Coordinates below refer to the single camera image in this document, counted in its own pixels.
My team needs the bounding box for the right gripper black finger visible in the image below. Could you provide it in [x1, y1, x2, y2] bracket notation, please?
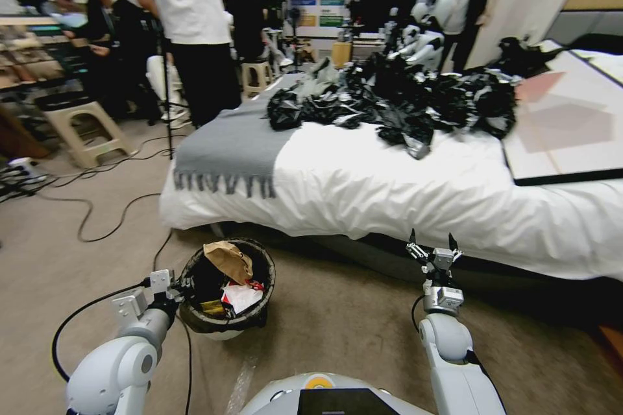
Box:
[405, 228, 432, 268]
[447, 232, 465, 263]

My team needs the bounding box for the round black-lined trash bin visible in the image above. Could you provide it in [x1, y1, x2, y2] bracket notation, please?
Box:
[178, 237, 276, 341]

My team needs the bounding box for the heap of black garbage bags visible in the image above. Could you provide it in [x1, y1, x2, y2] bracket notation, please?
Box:
[304, 36, 565, 161]

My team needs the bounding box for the small black garbage bag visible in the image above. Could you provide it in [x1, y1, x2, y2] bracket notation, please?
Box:
[266, 86, 306, 132]

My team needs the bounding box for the grey plastic garbage bag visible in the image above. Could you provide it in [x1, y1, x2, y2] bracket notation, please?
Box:
[302, 56, 343, 97]

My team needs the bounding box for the dark grey bed base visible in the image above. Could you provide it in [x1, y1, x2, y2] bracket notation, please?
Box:
[209, 222, 623, 338]

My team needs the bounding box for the crumpled brown paper bag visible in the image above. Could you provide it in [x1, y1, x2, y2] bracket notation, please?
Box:
[202, 239, 255, 285]

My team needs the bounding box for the red and white wrapper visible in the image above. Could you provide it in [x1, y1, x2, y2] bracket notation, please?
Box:
[220, 278, 266, 316]

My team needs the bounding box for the bed with white duvet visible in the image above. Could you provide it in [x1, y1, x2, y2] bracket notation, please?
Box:
[159, 47, 623, 282]

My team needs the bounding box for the grey fringed blanket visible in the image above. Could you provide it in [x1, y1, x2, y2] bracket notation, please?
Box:
[173, 72, 312, 200]

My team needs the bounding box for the white robot front shell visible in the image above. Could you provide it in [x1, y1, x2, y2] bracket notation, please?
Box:
[238, 372, 439, 415]

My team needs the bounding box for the black-framed white picture board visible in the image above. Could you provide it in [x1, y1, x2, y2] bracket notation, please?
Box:
[502, 49, 623, 187]

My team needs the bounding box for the beige plastic stool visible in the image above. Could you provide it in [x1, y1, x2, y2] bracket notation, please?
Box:
[240, 60, 275, 99]
[34, 96, 133, 171]

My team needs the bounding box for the black tripod stand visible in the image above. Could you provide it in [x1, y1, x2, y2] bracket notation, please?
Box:
[153, 21, 178, 161]

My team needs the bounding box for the white power strip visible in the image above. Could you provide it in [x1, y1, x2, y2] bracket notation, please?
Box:
[0, 156, 45, 204]

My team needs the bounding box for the cardboard box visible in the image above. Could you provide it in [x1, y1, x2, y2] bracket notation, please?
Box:
[330, 38, 352, 68]

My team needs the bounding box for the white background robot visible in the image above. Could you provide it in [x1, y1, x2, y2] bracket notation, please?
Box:
[384, 0, 461, 65]

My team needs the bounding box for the black standing fan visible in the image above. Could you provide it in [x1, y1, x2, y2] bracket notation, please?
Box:
[284, 7, 305, 73]

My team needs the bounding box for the cluttered wooden shelf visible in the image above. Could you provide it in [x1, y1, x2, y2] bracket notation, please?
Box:
[0, 15, 71, 95]

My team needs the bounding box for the beige and grey headboard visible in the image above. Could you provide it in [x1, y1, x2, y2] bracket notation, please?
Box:
[537, 0, 623, 57]

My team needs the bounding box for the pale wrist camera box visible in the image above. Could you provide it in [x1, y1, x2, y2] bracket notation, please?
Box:
[432, 248, 455, 271]
[149, 268, 175, 295]

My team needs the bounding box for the black thin robot cable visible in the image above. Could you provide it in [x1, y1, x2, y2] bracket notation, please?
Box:
[178, 313, 193, 415]

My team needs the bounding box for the black floor cable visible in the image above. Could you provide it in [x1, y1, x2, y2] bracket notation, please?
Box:
[0, 135, 176, 270]

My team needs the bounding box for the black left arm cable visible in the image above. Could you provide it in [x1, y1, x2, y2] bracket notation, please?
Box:
[51, 278, 153, 383]

